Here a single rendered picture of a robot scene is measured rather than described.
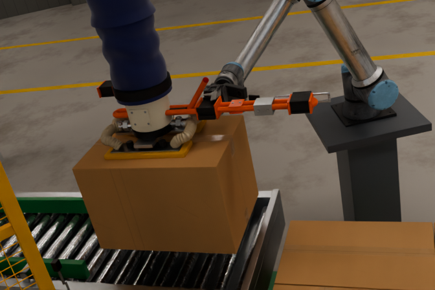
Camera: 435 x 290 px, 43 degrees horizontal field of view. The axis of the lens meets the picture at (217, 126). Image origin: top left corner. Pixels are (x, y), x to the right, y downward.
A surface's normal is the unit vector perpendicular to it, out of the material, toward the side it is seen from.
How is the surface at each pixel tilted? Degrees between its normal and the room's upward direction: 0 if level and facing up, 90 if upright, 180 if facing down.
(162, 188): 90
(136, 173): 90
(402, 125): 0
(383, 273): 0
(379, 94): 94
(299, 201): 0
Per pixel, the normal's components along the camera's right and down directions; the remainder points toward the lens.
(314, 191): -0.19, -0.88
